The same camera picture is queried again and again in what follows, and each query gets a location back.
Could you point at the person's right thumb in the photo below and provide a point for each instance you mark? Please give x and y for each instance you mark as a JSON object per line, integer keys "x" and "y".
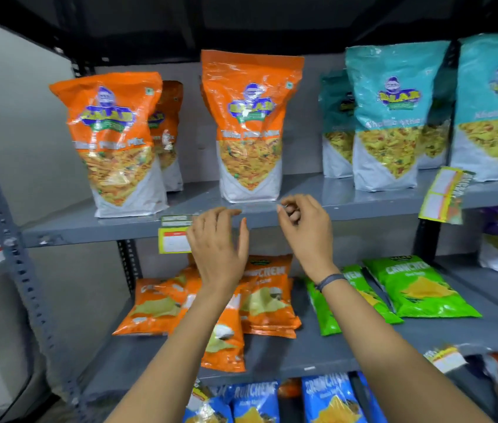
{"x": 283, "y": 224}

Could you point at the person's right hand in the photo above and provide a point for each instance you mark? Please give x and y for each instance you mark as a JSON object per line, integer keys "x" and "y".
{"x": 310, "y": 242}

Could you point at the dark wristband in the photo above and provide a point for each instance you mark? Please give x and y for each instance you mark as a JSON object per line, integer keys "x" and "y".
{"x": 330, "y": 281}

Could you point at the large orange snack bag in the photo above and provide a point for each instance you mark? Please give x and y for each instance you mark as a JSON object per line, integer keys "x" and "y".
{"x": 251, "y": 127}
{"x": 169, "y": 127}
{"x": 114, "y": 145}

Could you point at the orange chips packet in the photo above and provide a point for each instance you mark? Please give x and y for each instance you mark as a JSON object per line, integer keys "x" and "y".
{"x": 161, "y": 306}
{"x": 227, "y": 343}
{"x": 269, "y": 295}

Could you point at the hanging yellow price label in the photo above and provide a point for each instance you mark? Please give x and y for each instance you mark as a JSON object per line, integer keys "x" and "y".
{"x": 445, "y": 196}

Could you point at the blue chips packet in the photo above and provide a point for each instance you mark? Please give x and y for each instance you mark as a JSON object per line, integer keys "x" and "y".
{"x": 254, "y": 403}
{"x": 205, "y": 407}
{"x": 330, "y": 398}
{"x": 372, "y": 403}

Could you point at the green chips packet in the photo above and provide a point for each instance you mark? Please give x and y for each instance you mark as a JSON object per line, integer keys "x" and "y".
{"x": 420, "y": 288}
{"x": 354, "y": 299}

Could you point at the person's left hand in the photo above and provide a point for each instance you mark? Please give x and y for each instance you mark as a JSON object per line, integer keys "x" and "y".
{"x": 216, "y": 255}

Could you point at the large teal snack bag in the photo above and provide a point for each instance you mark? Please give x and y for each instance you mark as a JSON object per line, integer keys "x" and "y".
{"x": 390, "y": 114}
{"x": 493, "y": 110}
{"x": 436, "y": 132}
{"x": 337, "y": 132}

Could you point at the yellow shelf price label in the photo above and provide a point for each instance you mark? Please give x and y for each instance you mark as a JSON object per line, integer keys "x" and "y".
{"x": 173, "y": 240}

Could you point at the grey metal shelf rack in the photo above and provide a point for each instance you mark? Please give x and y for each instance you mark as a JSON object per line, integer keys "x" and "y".
{"x": 341, "y": 193}

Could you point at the small green shelf label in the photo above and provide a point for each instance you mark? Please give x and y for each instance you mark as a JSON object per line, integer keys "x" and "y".
{"x": 175, "y": 220}

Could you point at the person's left thumb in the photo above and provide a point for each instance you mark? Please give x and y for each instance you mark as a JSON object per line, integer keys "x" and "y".
{"x": 243, "y": 240}

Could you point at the person's right forearm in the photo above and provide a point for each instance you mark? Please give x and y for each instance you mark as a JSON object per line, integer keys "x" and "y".
{"x": 390, "y": 361}

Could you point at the small orange packet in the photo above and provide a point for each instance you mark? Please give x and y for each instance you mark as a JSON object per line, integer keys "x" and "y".
{"x": 290, "y": 388}

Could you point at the person's left middle finger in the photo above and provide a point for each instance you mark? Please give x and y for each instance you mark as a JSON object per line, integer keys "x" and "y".
{"x": 213, "y": 218}

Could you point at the white yellow shelf label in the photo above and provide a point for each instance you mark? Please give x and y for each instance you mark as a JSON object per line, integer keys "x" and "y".
{"x": 445, "y": 359}

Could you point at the person's left little finger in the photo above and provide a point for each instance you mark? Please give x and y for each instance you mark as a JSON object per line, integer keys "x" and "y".
{"x": 191, "y": 233}

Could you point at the person's left forearm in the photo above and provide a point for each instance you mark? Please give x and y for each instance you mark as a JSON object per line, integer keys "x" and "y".
{"x": 178, "y": 361}

